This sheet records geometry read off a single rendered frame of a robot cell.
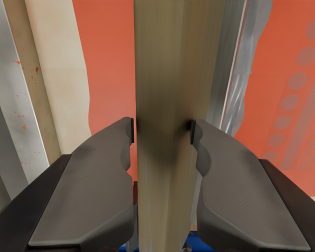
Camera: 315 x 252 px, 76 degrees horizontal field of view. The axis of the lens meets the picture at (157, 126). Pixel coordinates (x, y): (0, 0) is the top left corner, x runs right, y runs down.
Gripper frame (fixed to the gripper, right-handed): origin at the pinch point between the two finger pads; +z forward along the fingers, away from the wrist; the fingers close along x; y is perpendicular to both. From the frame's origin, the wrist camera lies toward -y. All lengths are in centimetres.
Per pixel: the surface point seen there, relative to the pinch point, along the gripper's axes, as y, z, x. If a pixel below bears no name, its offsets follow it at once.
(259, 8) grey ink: -6.7, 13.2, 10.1
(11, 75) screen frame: 0.2, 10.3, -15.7
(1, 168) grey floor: 99, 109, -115
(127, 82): 1.7, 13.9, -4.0
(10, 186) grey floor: 117, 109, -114
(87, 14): -5.6, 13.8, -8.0
